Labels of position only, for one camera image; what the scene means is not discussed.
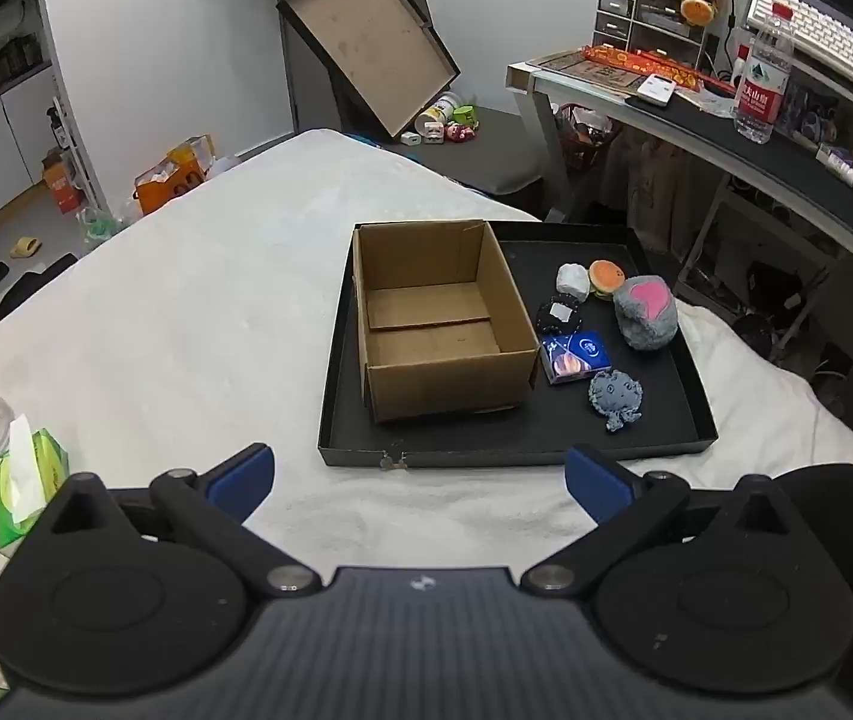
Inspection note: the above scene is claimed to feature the burger plush toy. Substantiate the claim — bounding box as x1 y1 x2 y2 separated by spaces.
589 259 627 301

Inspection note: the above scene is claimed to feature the small black plush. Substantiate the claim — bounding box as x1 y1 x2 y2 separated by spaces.
537 298 584 335

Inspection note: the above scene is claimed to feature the white keyboard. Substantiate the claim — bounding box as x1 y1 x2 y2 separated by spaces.
746 0 853 110

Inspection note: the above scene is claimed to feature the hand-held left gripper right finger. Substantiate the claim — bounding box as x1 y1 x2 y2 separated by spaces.
520 444 810 598

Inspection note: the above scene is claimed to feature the red mesh basket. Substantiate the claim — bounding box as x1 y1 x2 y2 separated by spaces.
557 103 615 173

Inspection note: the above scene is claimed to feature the small orange carton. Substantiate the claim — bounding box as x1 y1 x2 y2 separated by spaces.
43 150 84 215

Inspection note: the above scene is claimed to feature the small white grey plush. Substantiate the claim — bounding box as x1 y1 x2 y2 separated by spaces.
555 263 593 303

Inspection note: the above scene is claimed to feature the grey curved desk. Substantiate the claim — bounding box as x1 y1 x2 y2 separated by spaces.
505 52 853 301

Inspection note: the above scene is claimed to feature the green tissue pack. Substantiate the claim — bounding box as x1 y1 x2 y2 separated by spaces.
0 416 70 557

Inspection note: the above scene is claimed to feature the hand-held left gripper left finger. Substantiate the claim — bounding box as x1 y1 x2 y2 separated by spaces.
44 442 323 599

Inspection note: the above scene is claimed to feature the white can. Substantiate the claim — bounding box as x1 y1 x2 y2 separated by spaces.
415 90 465 137

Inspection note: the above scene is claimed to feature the grey desktop drawer organizer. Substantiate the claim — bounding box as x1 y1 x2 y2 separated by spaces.
591 0 707 65

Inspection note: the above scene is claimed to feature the water bottle with red label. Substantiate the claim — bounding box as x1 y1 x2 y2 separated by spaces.
732 4 797 145

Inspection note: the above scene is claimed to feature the long red package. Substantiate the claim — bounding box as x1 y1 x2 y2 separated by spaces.
580 45 738 95

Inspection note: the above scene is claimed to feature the cardboard box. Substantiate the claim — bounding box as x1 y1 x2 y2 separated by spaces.
352 219 540 423

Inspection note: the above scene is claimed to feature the grey plush with pink heart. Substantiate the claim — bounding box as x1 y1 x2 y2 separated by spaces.
613 274 680 352

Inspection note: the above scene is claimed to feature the denim octopus plush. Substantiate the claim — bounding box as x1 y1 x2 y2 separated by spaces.
587 367 645 434

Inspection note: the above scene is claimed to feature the white flat box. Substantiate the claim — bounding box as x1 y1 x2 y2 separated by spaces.
636 75 677 106

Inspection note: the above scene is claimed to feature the black shallow tray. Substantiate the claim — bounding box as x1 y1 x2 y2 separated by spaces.
317 220 720 470

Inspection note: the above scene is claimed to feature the orange bag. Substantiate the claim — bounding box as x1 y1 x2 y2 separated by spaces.
134 136 216 215

